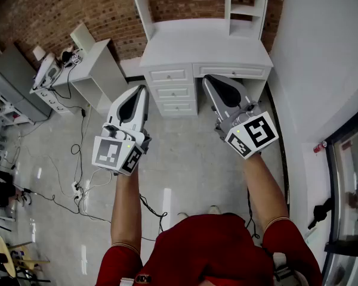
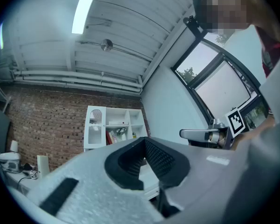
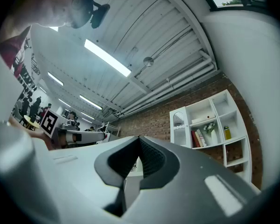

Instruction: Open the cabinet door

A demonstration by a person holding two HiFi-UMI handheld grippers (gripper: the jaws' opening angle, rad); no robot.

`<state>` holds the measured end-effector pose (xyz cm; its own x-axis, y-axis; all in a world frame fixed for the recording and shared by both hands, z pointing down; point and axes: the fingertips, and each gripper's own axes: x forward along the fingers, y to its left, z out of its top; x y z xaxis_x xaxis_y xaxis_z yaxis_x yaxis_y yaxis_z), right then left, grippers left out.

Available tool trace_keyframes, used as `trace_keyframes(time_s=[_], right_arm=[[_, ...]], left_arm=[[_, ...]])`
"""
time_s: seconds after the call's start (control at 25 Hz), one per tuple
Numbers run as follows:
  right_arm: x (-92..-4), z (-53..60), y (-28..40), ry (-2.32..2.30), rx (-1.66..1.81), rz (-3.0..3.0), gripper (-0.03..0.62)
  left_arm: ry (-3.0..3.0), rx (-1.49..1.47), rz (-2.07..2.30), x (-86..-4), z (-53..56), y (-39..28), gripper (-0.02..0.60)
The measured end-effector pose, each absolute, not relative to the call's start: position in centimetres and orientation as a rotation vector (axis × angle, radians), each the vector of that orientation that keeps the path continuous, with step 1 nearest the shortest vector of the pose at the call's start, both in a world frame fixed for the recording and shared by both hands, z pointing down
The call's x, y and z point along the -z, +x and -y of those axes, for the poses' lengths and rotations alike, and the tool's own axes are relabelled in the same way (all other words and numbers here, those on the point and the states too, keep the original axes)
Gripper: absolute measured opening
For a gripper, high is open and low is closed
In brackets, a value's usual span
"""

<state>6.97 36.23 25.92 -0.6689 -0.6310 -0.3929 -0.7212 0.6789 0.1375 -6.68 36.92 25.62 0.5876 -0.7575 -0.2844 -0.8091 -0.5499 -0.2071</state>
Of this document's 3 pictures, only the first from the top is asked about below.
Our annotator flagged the black looped floor cable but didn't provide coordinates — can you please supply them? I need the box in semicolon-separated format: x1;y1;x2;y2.
70;111;88;190

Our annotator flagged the white floor cable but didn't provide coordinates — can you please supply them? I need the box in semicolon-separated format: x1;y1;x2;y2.
77;168;113;197

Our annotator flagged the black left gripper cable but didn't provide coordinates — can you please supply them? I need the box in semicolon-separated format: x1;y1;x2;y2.
138;194;168;241

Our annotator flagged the white desk with hutch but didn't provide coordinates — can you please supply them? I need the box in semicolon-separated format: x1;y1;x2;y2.
127;0;274;118

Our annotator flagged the black door handle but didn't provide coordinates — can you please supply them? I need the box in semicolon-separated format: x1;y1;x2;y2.
307;197;332;230

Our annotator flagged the white power strip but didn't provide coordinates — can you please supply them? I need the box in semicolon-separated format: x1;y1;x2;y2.
71;181;82;203

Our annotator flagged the round wooden stool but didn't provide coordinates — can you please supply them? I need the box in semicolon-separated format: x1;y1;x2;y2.
0;235;51;279

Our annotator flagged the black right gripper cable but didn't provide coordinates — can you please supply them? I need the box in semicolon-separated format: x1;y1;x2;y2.
244;188;261;240

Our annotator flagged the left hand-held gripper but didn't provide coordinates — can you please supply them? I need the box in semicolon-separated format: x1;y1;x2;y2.
91;84;152;177

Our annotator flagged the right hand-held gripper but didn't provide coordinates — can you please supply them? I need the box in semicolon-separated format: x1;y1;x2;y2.
202;74;280;160

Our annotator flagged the white spare hand-held gripper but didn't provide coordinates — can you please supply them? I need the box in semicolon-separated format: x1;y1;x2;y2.
32;48;84;89

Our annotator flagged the person's red shirt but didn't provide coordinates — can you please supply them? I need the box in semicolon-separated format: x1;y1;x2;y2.
95;213;323;286

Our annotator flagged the person's left forearm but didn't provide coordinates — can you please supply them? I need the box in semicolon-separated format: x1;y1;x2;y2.
110;167;143;247

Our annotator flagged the white flat board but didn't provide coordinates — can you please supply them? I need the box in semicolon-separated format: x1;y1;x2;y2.
70;22;96;53

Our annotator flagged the long black floor cable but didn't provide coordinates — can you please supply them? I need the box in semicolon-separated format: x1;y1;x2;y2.
13;183;113;223

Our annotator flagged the black framed glass door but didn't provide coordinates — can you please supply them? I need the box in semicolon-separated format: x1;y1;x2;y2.
322;100;358;286

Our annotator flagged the white shelf rack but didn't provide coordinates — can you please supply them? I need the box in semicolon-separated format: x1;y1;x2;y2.
0;67;34;128

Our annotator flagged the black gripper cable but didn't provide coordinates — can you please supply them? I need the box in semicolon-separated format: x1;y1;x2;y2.
138;194;168;241
244;188;261;240

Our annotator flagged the small beige box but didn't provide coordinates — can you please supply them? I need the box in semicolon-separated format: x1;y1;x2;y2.
32;45;46;61

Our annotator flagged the person's right forearm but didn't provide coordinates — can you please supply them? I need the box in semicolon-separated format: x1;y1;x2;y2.
241;152;290;232

